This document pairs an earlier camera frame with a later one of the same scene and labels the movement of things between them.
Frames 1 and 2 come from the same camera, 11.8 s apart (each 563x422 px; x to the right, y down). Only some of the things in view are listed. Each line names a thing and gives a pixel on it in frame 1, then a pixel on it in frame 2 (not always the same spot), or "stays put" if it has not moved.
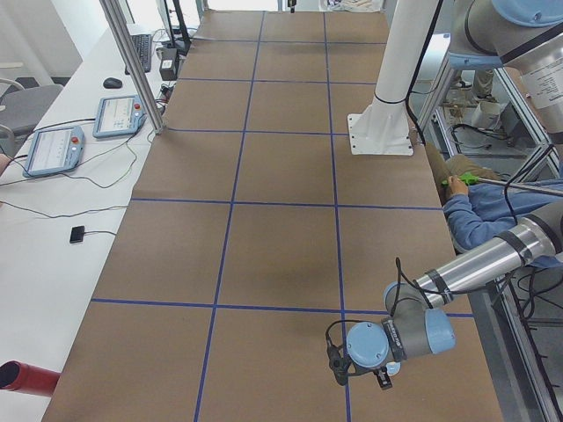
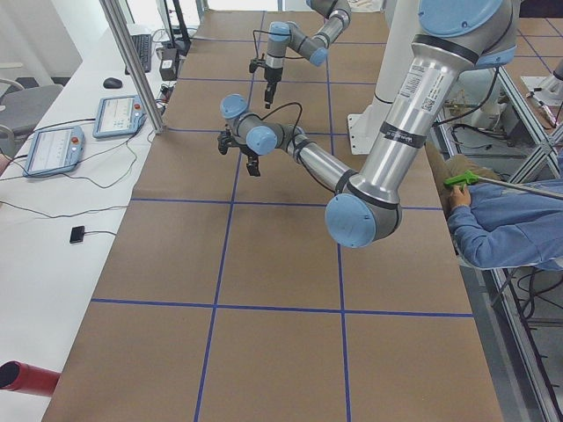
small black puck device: (76, 234) stays put
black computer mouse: (113, 83) stays put
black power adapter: (169, 64) stays put
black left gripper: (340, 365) → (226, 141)
